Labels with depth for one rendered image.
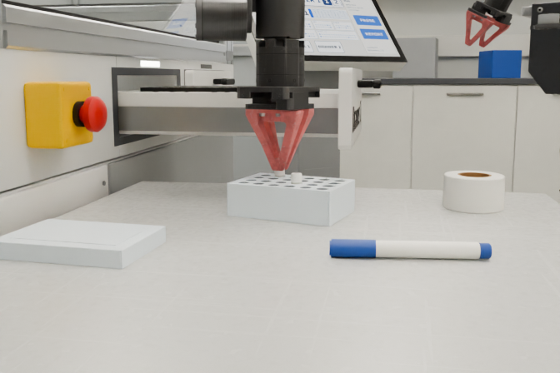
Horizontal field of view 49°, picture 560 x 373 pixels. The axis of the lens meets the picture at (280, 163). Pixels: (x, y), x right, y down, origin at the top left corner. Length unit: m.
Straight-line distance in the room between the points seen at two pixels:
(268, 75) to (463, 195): 0.26
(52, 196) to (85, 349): 0.40
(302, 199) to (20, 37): 0.34
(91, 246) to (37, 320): 0.12
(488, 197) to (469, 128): 3.24
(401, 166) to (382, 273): 3.46
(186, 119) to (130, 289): 0.45
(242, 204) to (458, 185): 0.25
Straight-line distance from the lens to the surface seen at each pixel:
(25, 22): 0.73
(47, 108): 0.71
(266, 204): 0.68
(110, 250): 0.53
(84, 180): 0.84
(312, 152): 1.99
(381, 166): 3.96
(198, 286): 0.48
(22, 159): 0.72
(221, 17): 0.71
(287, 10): 0.72
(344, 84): 0.83
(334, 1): 2.09
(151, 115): 0.91
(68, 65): 0.81
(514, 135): 4.06
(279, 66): 0.71
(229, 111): 0.88
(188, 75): 1.21
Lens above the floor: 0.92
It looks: 8 degrees down
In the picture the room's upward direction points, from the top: straight up
